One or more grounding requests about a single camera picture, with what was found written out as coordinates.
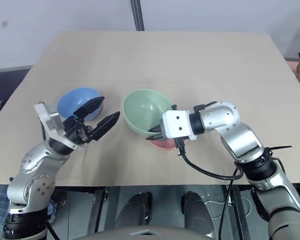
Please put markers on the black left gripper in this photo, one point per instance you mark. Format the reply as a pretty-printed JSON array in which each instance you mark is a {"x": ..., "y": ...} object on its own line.
[{"x": 76, "y": 130}]

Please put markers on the dark metal table leg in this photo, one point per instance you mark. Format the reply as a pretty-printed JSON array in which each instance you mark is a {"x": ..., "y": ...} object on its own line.
[
  {"x": 240, "y": 212},
  {"x": 98, "y": 207}
]

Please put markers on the pink bowl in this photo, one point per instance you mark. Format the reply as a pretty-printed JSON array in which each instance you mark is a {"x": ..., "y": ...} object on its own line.
[{"x": 165, "y": 144}]

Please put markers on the black vertical post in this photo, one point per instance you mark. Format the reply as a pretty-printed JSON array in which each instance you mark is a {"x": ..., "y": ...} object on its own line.
[{"x": 137, "y": 15}]

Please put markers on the blue bowl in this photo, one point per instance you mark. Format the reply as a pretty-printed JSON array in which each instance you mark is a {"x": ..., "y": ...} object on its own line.
[{"x": 75, "y": 100}]

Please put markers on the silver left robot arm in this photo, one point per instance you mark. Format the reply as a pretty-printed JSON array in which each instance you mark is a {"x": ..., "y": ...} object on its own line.
[{"x": 37, "y": 185}]

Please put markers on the grey curved robot torso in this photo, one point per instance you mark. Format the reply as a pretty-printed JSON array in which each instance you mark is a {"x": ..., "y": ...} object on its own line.
[{"x": 145, "y": 232}]

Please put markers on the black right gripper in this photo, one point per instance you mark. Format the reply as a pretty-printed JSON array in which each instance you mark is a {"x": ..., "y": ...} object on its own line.
[{"x": 162, "y": 130}]

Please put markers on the dark rounded shape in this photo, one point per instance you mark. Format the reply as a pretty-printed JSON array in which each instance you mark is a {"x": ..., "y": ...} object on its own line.
[{"x": 135, "y": 207}]

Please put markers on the black zip tie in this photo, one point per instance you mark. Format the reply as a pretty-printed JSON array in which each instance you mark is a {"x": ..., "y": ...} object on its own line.
[{"x": 281, "y": 147}]

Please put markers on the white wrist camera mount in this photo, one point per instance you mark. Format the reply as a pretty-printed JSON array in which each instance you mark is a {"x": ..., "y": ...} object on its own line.
[
  {"x": 43, "y": 112},
  {"x": 177, "y": 123}
]

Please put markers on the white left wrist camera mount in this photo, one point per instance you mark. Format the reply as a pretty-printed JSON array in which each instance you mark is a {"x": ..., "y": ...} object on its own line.
[{"x": 43, "y": 112}]

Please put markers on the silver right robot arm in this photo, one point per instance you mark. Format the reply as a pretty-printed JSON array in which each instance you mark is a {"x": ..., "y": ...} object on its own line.
[{"x": 242, "y": 140}]

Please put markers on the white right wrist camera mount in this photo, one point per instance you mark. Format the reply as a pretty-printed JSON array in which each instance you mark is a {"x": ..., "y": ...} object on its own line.
[{"x": 177, "y": 123}]

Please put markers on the green bowl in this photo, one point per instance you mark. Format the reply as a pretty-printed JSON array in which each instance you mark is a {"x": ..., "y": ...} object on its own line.
[{"x": 140, "y": 107}]

